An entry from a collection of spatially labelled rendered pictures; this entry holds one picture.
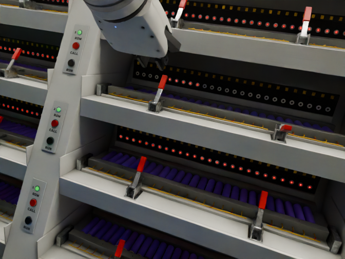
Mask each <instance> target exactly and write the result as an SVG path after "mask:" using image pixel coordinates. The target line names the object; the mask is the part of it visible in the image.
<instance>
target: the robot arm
mask: <svg viewBox="0 0 345 259"><path fill-rule="evenodd" d="M83 1H84V2H85V4H86V5H87V7H88V8H89V9H90V11H91V13H92V15H93V18H94V20H95V22H96V24H97V26H98V27H99V29H100V31H101V33H102V34H103V36H104V37H105V39H106V40H107V41H108V43H109V44H110V45H111V46H112V48H113V49H115V50H117V51H120V52H125V53H131V55H133V56H137V59H138V61H139V62H140V64H141V65H142V67H144V68H145V67H147V64H148V61H149V58H150V57H153V58H155V63H156V64H157V66H158V68H159V70H161V71H163V69H164V66H165V65H167V62H168V56H167V55H168V54H169V53H170V52H178V51H179V50H180V47H181V43H180V42H179V41H178V40H177V39H175V38H174V37H173V36H172V34H173V33H172V30H171V26H170V23H169V21H168V18H167V16H166V14H165V11H164V9H163V7H162V5H161V4H160V2H159V0H83Z"/></svg>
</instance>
